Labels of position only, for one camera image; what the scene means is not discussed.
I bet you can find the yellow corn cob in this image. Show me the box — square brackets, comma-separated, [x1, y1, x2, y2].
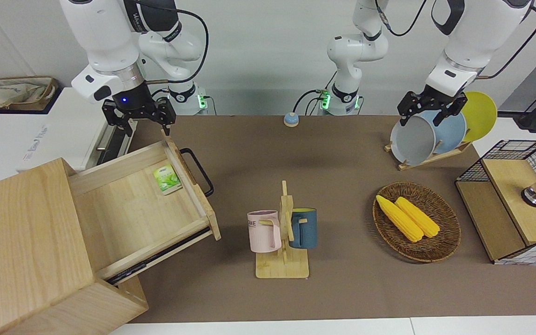
[376, 194, 424, 243]
[395, 196, 441, 238]

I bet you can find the dark blue mug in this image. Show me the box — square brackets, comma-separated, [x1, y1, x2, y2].
[289, 208, 318, 249]

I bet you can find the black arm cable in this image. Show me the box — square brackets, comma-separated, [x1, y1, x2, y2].
[475, 6, 536, 80]
[131, 0, 210, 85]

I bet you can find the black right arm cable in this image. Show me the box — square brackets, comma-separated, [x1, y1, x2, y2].
[131, 0, 210, 85]

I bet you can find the light wooden drawer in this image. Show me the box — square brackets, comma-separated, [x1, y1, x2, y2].
[68, 135, 222, 285]

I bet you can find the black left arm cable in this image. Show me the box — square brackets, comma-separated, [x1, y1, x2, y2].
[475, 6, 536, 80]

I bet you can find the pink mug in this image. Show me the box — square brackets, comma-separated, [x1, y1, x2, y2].
[247, 210, 282, 253]

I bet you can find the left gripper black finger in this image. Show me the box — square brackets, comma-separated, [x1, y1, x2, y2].
[397, 92, 421, 127]
[433, 93, 468, 127]

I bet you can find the light wooden cabinet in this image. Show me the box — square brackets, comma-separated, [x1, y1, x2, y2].
[0, 157, 149, 335]

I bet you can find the brown table mat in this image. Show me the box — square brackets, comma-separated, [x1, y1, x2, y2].
[128, 115, 536, 324]

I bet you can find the wooden box with wire frame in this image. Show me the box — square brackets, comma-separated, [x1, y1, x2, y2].
[455, 140, 536, 266]

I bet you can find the black left base cable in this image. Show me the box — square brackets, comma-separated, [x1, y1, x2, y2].
[294, 87, 327, 116]

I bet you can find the grey plate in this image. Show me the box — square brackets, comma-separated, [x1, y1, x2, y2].
[390, 115, 437, 166]

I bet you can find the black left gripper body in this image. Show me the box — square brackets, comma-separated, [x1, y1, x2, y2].
[419, 85, 457, 112]

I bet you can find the white toaster oven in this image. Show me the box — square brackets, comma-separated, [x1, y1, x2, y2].
[0, 87, 138, 191]

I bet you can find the brown wicker basket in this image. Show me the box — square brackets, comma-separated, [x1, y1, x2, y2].
[373, 181, 462, 263]

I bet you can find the green tea packet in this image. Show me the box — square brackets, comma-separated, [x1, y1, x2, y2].
[153, 164, 183, 195]

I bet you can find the brown woven tray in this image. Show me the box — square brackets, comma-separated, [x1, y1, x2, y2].
[0, 76, 59, 112]

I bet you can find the light blue plate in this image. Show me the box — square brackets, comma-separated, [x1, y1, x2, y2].
[419, 110, 468, 154]

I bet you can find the beige cloth bag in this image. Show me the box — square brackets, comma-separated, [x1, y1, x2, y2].
[0, 80, 55, 110]

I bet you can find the yellow plate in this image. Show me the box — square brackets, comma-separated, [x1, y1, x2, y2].
[461, 91, 498, 142]

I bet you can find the wooden mug rack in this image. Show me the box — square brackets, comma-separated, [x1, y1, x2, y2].
[255, 181, 310, 280]

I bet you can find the wooden dish rack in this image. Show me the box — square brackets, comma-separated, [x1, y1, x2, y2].
[384, 140, 473, 171]

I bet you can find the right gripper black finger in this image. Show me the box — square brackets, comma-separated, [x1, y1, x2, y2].
[153, 99, 176, 126]
[102, 99, 134, 138]

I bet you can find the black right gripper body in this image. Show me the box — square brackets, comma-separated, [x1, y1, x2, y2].
[110, 80, 159, 121]

